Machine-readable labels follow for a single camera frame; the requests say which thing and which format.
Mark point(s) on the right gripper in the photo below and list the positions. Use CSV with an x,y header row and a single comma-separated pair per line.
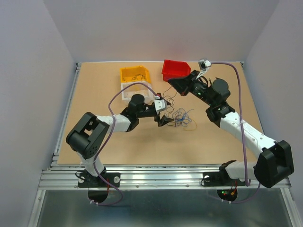
x,y
182,85

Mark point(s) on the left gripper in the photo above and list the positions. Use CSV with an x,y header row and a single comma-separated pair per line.
x,y
164,119

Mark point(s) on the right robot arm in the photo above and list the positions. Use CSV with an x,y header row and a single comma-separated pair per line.
x,y
274,158

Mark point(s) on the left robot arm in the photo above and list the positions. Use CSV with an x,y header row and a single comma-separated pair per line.
x,y
91,132

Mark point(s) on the red plastic bin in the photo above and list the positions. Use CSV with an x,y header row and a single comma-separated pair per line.
x,y
174,69

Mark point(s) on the white plastic bin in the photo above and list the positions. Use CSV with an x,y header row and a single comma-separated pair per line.
x,y
136,89

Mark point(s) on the yellow plastic bin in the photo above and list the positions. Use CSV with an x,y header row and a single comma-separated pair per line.
x,y
134,74

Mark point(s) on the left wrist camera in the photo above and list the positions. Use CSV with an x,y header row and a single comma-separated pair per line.
x,y
160,105

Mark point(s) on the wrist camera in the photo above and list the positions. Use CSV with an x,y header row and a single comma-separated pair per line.
x,y
204,65
160,105

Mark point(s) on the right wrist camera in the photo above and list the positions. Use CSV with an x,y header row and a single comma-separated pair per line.
x,y
204,65

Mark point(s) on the aluminium mounting rail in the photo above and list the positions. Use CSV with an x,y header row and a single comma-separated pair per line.
x,y
142,177

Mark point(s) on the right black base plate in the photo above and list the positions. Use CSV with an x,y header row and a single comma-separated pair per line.
x,y
218,179

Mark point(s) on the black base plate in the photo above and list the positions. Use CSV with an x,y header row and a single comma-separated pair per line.
x,y
218,179
85,180

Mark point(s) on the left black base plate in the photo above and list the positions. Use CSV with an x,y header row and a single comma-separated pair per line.
x,y
85,180

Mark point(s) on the left aluminium side rail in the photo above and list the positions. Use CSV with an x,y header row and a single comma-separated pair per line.
x,y
66,113

